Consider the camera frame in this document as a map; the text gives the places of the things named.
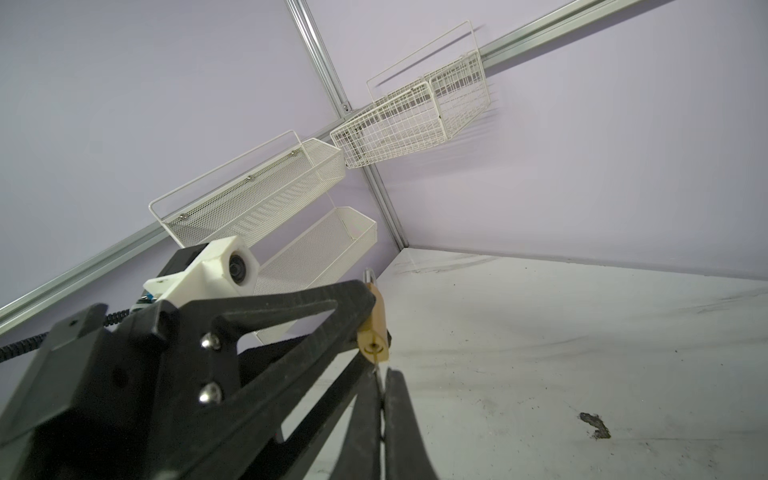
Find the white mesh two-tier shelf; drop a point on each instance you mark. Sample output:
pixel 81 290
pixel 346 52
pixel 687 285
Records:
pixel 257 192

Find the aluminium frame back beam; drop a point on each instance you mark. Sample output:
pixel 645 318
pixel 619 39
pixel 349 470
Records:
pixel 548 28

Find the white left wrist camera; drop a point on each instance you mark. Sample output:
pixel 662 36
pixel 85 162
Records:
pixel 222 268

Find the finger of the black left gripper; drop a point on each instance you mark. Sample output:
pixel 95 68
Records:
pixel 280 455
pixel 232 370

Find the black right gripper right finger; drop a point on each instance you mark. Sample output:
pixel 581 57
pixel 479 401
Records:
pixel 405 452

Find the white wire basket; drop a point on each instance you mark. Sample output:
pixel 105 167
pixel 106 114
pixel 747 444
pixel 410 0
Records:
pixel 418 103

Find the small dark table debris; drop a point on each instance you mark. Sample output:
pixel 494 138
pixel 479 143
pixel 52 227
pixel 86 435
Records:
pixel 600 430

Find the brass padlock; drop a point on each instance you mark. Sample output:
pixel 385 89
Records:
pixel 372 336

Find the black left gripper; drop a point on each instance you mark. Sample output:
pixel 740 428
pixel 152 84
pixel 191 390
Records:
pixel 82 408

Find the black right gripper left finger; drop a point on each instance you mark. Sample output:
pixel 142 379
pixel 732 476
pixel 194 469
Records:
pixel 359 456

